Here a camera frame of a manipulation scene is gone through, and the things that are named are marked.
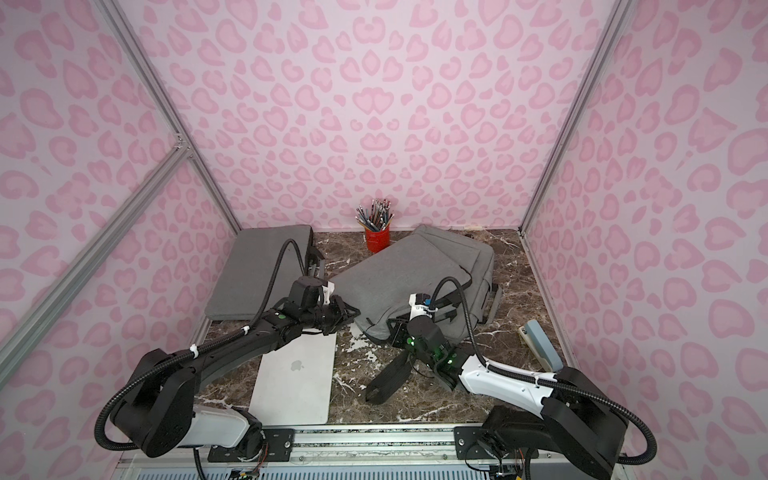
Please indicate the grey laptop sleeve top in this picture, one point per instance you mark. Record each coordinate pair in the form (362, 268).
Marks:
(243, 282)

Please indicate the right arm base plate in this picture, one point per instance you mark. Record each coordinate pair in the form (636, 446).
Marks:
(473, 443)

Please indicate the grey backpack at back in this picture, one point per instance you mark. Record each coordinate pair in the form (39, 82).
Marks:
(475, 257)

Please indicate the grey laptop bag with strap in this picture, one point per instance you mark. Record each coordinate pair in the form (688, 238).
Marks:
(380, 287)

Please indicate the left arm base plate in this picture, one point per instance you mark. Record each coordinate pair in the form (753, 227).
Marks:
(267, 445)

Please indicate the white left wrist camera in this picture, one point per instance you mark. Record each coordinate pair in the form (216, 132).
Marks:
(327, 292)

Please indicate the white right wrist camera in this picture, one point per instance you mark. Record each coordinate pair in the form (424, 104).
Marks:
(421, 306)

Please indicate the silver apple laptop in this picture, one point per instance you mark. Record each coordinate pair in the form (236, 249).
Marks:
(293, 384)

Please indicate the red pencil cup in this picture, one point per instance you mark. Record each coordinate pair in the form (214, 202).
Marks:
(377, 241)

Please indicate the aluminium front rail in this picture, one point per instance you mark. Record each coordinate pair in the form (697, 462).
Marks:
(386, 451)

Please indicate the blue green stapler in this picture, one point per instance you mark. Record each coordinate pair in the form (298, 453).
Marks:
(541, 347)

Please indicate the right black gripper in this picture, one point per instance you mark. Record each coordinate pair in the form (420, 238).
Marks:
(405, 358)

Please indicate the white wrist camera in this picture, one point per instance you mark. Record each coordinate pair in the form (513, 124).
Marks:
(421, 306)
(327, 292)

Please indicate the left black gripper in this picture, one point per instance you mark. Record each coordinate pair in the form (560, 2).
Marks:
(335, 312)

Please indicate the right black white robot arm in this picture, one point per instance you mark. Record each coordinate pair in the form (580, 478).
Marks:
(562, 412)

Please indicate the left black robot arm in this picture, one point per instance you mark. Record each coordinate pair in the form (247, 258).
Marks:
(155, 412)

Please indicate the bundle of pencils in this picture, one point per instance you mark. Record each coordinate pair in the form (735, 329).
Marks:
(377, 217)

